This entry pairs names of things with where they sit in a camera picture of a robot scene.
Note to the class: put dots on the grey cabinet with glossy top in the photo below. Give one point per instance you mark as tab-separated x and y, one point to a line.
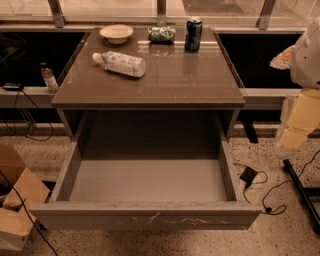
174	79

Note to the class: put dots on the clear plastic water bottle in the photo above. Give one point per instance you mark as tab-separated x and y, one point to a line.
121	63

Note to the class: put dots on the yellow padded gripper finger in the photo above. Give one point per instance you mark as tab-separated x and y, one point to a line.
300	116

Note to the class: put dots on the black device on ledge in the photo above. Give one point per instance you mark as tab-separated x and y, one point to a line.
13	87

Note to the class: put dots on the small bottle on ledge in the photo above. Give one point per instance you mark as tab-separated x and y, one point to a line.
49	78

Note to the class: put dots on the cardboard box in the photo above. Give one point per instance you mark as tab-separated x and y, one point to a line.
20	188

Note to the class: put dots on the green crushed can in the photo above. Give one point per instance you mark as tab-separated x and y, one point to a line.
162	34

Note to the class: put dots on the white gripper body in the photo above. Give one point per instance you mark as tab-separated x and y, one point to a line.
307	63

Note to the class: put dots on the black metal stand leg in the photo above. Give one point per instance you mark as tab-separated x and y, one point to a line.
305	194

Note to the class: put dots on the grey top drawer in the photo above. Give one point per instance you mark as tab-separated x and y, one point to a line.
147	171

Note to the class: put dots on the blue soda can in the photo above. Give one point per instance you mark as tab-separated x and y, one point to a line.
194	32

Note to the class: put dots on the white ceramic bowl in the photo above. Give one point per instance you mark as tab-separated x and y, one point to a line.
116	34

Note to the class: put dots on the black power adapter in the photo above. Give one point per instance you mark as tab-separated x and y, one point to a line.
248	176

